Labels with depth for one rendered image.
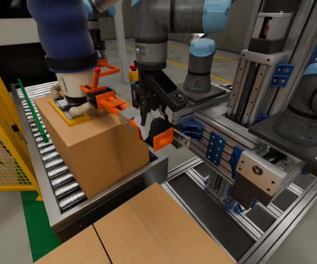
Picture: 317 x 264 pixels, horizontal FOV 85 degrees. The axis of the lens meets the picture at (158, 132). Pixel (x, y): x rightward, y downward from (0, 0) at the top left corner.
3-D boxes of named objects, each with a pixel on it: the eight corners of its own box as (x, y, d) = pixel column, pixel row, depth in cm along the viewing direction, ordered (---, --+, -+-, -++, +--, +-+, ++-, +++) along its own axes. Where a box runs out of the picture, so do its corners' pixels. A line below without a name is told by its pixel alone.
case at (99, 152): (55, 149, 126) (32, 98, 103) (104, 128, 148) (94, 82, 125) (91, 205, 90) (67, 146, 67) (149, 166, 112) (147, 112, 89)
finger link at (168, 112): (163, 116, 59) (156, 95, 52) (177, 122, 56) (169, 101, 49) (158, 121, 58) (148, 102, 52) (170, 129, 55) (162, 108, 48)
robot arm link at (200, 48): (185, 72, 85) (188, 41, 77) (190, 65, 95) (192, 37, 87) (210, 74, 82) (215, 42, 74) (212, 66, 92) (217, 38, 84)
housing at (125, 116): (118, 122, 62) (116, 111, 60) (133, 116, 66) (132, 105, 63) (129, 130, 58) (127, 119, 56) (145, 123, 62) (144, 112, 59)
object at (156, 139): (137, 139, 54) (136, 125, 51) (155, 129, 58) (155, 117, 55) (155, 152, 49) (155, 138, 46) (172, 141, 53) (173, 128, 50)
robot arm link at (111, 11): (107, 19, 94) (90, 18, 97) (117, 18, 103) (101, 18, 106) (104, 0, 90) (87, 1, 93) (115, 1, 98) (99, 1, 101)
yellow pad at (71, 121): (48, 102, 98) (45, 94, 96) (66, 97, 104) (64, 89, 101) (70, 127, 78) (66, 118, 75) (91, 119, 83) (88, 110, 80)
